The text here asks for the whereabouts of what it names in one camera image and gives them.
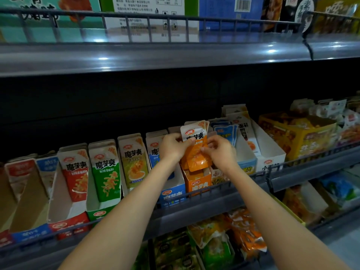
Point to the green snack packets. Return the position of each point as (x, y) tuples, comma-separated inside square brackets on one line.
[(216, 253)]

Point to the green display carton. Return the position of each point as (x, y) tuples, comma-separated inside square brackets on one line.
[(174, 250)]

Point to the person's left forearm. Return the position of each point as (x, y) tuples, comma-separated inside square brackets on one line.
[(118, 222)]

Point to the person's left hand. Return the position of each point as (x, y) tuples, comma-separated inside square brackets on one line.
[(174, 148)]

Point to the yellow display carton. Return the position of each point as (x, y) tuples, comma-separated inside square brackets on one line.
[(298, 135)]

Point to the white label carton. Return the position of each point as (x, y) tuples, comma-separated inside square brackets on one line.
[(146, 5)]

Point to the green printed carton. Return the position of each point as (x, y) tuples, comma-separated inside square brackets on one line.
[(39, 8)]

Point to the row of snack display cartons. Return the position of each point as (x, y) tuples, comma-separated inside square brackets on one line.
[(104, 177)]

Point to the pile of orange yellow packets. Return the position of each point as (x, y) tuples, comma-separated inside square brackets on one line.
[(247, 233)]

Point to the person's right forearm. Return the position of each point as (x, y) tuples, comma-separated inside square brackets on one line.
[(281, 227)]

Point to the person's right hand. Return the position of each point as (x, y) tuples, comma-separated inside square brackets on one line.
[(222, 153)]

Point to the dark printed carton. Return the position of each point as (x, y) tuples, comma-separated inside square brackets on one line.
[(287, 8)]

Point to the blue printed carton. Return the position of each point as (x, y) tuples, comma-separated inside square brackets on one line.
[(225, 7)]

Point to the handful of orange snack packets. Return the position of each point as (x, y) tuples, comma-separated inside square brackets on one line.
[(197, 157)]

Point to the grey metal store shelf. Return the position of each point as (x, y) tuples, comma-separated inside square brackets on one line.
[(169, 56)]

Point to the yellow printed carton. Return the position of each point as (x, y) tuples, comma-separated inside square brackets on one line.
[(337, 7)]

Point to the white blue snack bags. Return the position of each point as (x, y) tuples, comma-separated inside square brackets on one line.
[(340, 188)]

